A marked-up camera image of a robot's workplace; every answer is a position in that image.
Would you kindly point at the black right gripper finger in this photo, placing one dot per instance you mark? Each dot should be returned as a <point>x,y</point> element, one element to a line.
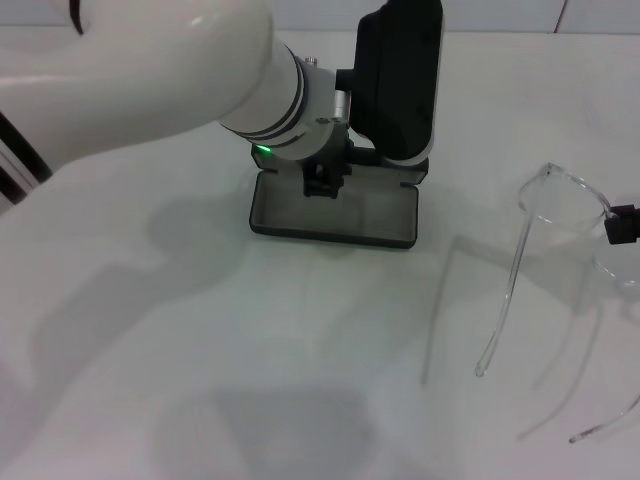
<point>627,210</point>
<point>619,231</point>

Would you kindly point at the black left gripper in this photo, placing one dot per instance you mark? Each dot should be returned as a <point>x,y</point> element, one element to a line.
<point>335,150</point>

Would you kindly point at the clear white glasses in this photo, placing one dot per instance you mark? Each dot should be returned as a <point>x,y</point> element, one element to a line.
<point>580,182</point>

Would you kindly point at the black glasses case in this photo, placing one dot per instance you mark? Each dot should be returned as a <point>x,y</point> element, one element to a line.
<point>390,220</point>

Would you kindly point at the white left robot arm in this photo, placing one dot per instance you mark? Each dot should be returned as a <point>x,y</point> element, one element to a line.
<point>150,75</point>

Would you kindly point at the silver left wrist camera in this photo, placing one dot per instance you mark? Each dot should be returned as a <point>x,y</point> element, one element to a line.
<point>395,75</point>

